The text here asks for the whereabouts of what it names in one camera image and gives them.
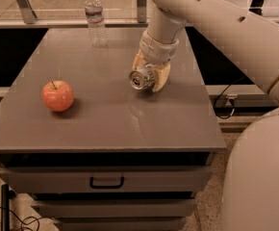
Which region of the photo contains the grey metal window railing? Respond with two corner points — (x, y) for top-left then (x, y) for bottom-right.
(0, 0), (279, 29)

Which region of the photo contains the black drawer handle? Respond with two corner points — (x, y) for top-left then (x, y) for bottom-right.
(89, 176), (125, 190)

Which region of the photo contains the white green 7up can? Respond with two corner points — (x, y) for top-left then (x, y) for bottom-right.
(129, 64), (156, 90)

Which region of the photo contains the red apple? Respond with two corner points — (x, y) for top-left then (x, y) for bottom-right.
(41, 81), (74, 112)

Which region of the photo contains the clear plastic water bottle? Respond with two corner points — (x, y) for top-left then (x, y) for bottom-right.
(84, 0), (107, 47)

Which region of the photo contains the grey drawer cabinet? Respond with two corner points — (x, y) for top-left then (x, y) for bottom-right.
(0, 28), (225, 231)

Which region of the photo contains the black metal stand post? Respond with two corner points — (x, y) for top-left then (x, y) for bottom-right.
(1, 184), (10, 231)

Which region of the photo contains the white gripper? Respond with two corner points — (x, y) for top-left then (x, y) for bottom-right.
(132, 30), (179, 92)

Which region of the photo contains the black power cable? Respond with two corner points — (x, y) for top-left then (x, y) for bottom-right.
(213, 75), (247, 120)

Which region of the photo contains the black floor cable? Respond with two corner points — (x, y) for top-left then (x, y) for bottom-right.
(0, 201), (56, 231)

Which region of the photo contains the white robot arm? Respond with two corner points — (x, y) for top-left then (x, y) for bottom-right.
(129, 0), (279, 231)

